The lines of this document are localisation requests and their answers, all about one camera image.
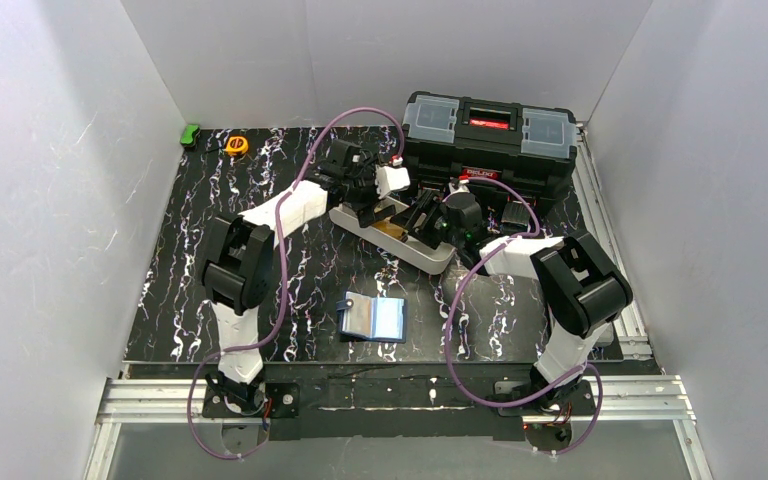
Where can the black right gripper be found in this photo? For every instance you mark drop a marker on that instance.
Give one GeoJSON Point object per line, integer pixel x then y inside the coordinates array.
{"type": "Point", "coordinates": [430, 216]}

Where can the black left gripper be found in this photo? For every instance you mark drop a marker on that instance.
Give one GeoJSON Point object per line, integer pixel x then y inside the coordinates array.
{"type": "Point", "coordinates": [363, 198]}

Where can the white oblong plastic tray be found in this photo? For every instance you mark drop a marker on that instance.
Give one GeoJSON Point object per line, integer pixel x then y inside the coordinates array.
{"type": "Point", "coordinates": [412, 251]}

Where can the orange card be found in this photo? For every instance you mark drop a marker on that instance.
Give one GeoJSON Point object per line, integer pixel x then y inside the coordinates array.
{"type": "Point", "coordinates": [391, 230]}

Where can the blue leather card holder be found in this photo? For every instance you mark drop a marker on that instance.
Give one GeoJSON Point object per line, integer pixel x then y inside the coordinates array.
{"type": "Point", "coordinates": [377, 319]}

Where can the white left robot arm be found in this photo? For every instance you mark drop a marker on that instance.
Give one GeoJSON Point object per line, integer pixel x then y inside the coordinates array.
{"type": "Point", "coordinates": [236, 271]}

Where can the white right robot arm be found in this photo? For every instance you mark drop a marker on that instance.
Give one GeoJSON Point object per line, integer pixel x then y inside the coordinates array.
{"type": "Point", "coordinates": [583, 290]}

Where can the black marbled table mat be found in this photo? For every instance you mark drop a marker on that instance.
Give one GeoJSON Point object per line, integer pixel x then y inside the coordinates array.
{"type": "Point", "coordinates": [500, 318]}

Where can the black plastic toolbox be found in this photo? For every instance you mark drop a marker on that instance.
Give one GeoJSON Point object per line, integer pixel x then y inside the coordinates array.
{"type": "Point", "coordinates": [531, 149]}

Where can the yellow tape measure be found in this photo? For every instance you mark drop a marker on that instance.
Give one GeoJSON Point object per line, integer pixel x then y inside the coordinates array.
{"type": "Point", "coordinates": [236, 145]}

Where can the green small object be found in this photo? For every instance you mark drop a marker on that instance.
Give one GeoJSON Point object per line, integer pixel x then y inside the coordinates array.
{"type": "Point", "coordinates": [189, 136]}

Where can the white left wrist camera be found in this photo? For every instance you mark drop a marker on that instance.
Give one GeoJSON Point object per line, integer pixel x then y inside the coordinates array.
{"type": "Point", "coordinates": [390, 179]}

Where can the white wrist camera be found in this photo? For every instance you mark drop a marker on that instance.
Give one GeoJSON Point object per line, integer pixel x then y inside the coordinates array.
{"type": "Point", "coordinates": [390, 179]}
{"type": "Point", "coordinates": [457, 186]}

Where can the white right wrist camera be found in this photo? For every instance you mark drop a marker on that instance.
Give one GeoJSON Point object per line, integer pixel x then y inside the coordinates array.
{"type": "Point", "coordinates": [457, 186]}

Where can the aluminium frame rail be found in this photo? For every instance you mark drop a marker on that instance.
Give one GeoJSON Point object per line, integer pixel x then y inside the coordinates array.
{"type": "Point", "coordinates": [395, 420]}

